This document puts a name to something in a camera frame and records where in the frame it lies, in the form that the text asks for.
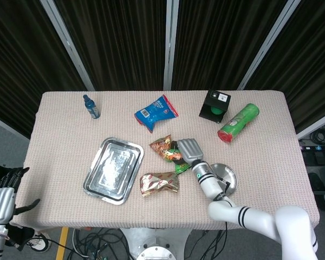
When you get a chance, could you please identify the gold red snack bag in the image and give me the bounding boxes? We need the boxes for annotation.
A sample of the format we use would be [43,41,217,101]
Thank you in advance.
[139,171,180,198]

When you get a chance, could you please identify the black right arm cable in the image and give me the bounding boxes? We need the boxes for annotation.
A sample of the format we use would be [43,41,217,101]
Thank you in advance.
[200,174,233,260]

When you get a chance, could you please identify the green chips can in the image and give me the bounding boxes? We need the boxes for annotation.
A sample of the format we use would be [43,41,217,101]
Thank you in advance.
[217,103,261,144]

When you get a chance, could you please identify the black power strip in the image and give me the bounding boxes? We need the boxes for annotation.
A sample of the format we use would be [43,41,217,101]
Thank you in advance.
[300,145,325,152]

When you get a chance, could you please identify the black floor cable tangle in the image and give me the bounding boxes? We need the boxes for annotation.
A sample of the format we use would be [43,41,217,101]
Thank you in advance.
[67,227,133,260]

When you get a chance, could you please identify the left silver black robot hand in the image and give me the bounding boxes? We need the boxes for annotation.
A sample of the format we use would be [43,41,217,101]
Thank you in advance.
[0,166,41,225]

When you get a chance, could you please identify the rectangular steel tray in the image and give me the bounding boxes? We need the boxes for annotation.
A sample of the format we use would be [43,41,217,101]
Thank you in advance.
[82,136,145,205]

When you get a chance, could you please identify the dark pleated curtain panel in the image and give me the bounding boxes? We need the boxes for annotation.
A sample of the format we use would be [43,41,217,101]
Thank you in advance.
[0,0,89,138]
[172,0,288,91]
[246,0,325,133]
[54,0,168,91]

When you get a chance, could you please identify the pink woven tablecloth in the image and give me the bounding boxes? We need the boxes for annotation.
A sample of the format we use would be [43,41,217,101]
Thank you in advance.
[9,90,321,233]

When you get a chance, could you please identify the blue snack bag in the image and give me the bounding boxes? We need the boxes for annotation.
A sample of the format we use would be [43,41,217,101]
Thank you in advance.
[134,94,179,134]

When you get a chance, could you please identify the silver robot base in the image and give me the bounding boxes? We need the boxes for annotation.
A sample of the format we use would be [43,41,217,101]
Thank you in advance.
[119,227,193,260]

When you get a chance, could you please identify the white black sneaker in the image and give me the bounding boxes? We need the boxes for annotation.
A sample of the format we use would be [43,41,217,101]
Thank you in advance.
[26,232,53,253]

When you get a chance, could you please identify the black open box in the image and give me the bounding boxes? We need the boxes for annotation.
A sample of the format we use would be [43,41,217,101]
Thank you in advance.
[198,89,231,124]

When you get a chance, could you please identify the round steel plate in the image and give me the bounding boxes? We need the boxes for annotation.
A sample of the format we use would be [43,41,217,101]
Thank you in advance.
[210,162,238,196]

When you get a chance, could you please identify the black cable bundle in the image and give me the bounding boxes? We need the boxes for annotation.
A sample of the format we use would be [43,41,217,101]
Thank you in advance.
[310,121,325,147]

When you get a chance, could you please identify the white floor cable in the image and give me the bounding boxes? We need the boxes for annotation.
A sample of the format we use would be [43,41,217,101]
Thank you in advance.
[71,229,90,258]

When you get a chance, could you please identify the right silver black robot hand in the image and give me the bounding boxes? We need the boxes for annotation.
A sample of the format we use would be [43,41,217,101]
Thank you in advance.
[171,138,205,165]

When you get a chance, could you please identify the blue spray bottle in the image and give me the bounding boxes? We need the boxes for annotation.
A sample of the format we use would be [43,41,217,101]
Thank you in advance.
[82,94,101,119]

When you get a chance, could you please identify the white partition post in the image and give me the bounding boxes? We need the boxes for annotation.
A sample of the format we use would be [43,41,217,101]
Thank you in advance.
[237,0,301,91]
[163,0,179,91]
[40,0,95,92]

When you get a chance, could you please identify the white partition rail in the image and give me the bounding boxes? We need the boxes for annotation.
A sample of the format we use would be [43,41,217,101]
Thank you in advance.
[0,113,30,141]
[296,109,325,140]

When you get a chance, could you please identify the person in dark clothes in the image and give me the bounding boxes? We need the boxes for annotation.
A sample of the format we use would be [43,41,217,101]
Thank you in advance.
[0,161,37,251]

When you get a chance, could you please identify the orange green snack bag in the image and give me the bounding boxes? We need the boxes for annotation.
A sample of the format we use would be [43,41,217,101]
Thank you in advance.
[148,134,192,176]

